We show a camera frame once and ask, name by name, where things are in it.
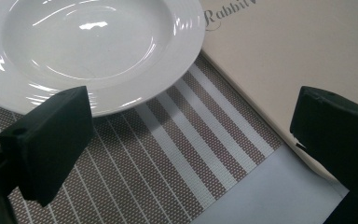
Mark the brown striped woven placemat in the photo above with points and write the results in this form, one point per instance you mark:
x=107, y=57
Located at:
x=155, y=161

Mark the white ceramic plate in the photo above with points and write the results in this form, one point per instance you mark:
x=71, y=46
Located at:
x=87, y=53

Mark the beige mat with script print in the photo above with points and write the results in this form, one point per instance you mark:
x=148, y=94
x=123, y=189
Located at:
x=292, y=59

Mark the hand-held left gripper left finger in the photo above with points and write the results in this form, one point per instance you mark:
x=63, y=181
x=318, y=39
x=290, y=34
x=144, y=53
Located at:
x=46, y=143

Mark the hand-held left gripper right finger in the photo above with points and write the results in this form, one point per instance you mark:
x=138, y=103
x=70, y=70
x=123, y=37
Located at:
x=338, y=137

